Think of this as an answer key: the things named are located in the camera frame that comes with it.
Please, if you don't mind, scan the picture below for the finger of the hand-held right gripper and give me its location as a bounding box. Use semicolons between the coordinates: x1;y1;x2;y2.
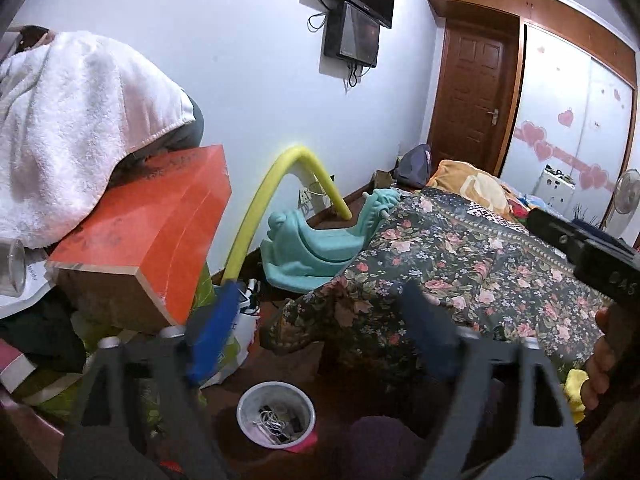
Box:
527;207;588;261

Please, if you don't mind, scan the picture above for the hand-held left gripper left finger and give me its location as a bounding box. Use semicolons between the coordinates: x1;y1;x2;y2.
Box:
57;281;243;480

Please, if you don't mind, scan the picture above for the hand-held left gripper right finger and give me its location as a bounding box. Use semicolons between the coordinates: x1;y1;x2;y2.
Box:
400;280;585;480

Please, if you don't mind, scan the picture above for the round bin with pink base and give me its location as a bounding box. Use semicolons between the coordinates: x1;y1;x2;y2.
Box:
236;381;318;453

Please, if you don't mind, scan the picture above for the white earphone cable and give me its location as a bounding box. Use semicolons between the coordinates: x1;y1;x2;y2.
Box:
255;407;288;433

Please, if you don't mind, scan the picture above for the person's right hand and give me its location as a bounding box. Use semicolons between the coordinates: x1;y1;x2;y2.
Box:
585;307;613;411

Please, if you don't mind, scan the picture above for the white plastic bag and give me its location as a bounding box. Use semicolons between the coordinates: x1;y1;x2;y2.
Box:
200;305;261;386

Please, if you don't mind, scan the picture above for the white appliance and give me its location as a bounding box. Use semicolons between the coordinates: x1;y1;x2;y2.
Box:
532;165;581;206

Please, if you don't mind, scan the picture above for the dark patterned cloth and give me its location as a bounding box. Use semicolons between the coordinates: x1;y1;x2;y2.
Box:
462;205;531;233

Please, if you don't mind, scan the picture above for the floral bedspread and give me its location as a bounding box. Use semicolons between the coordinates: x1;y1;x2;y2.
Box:
260;191;616;376

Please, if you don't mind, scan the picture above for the standing fan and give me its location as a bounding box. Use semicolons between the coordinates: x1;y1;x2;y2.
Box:
602;169;640;241

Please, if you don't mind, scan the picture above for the orange blanket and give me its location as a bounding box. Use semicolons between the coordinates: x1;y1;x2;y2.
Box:
425;159;531;221

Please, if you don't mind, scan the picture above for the purple cloth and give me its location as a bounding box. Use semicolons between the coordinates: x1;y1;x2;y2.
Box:
347;415;431;480

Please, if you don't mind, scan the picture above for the teal plastic rocking toy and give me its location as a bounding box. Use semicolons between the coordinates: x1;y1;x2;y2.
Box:
260;187;401;293

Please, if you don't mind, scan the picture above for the yellow foam tube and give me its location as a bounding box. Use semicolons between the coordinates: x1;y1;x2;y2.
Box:
220;146;353;286

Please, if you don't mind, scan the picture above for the orange box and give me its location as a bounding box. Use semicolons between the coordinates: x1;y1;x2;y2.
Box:
46;144;232;333

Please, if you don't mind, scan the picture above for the dark backpack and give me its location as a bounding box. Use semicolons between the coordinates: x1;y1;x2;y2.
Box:
392;143;433;188

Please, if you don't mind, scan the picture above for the wooden wardrobe with white doors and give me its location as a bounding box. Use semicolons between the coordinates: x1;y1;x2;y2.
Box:
425;0;640;241

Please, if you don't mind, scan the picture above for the wooden door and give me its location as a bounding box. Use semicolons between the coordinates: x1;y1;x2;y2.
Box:
427;15;521;178

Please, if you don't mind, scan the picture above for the dark clothes pile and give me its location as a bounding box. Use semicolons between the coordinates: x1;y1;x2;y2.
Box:
0;300;86;376

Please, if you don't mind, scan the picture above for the pink and white box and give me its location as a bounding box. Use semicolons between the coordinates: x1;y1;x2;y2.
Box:
0;340;36;391

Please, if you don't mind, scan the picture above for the glass jar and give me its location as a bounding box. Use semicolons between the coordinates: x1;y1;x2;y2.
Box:
0;239;27;298

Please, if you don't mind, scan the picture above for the white towel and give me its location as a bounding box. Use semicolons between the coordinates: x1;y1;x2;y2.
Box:
0;30;197;251

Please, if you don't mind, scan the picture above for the wall outlet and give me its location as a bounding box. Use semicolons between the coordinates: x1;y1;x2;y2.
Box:
298;180;326;211

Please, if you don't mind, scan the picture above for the black hanging cable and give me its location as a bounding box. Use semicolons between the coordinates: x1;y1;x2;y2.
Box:
345;60;373;93

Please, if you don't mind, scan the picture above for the black wall-mounted screen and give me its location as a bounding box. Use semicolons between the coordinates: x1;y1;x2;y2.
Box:
322;1;381;68

